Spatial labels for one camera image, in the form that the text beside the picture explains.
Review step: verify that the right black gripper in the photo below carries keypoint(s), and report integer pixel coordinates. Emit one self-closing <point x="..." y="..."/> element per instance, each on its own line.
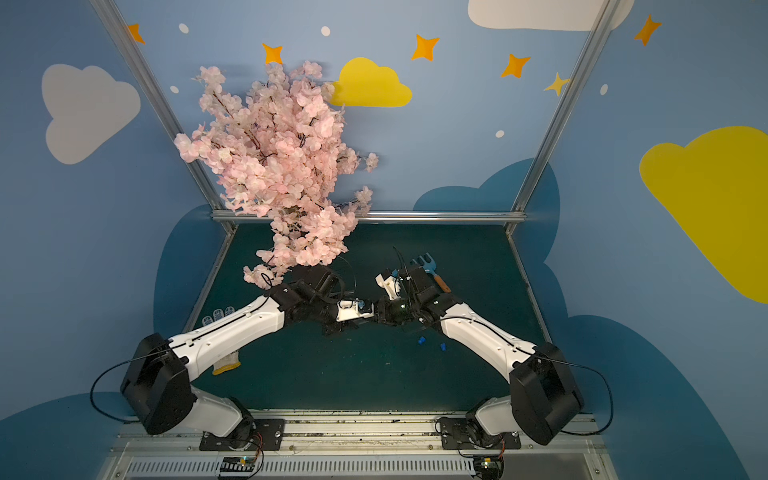
<point x="395" y="306"/>

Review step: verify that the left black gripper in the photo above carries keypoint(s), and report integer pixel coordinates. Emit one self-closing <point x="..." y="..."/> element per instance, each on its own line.
<point x="330" y="313"/>

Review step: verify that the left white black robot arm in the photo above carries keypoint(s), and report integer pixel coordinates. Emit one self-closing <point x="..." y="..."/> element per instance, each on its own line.
<point x="158" y="382"/>

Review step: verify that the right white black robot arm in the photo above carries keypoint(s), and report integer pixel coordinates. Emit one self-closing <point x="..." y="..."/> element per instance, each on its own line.
<point x="543" y="395"/>

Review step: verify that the pink artificial cherry blossom tree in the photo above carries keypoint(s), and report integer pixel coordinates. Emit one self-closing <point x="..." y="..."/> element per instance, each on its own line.
<point x="278" y="154"/>

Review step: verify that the small circuit board right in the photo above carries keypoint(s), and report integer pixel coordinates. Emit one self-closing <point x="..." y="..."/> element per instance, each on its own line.
<point x="488" y="468"/>

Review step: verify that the small circuit board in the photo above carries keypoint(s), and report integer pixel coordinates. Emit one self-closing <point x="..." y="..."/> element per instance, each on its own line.
<point x="488" y="468"/>
<point x="239" y="467"/>

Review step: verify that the small circuit board left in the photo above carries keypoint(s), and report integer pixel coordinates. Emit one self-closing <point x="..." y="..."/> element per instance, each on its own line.
<point x="239" y="467"/>

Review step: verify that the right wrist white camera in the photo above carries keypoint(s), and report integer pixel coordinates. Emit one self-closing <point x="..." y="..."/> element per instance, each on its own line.
<point x="390" y="285"/>

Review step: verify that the blue garden fork wooden handle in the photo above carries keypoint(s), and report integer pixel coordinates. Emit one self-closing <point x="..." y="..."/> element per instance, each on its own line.
<point x="429" y="265"/>

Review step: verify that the aluminium frame rail back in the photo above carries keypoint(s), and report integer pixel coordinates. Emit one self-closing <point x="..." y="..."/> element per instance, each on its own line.
<point x="400" y="217"/>

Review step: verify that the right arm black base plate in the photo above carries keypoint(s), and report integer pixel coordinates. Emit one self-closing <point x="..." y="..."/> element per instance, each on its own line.
<point x="464" y="434"/>

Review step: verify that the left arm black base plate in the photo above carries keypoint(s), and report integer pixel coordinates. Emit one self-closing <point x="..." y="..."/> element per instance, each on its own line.
<point x="249" y="435"/>

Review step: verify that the aluminium front rail bed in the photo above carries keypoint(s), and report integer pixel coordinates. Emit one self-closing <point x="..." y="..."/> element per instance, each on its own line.
<point x="357" y="445"/>

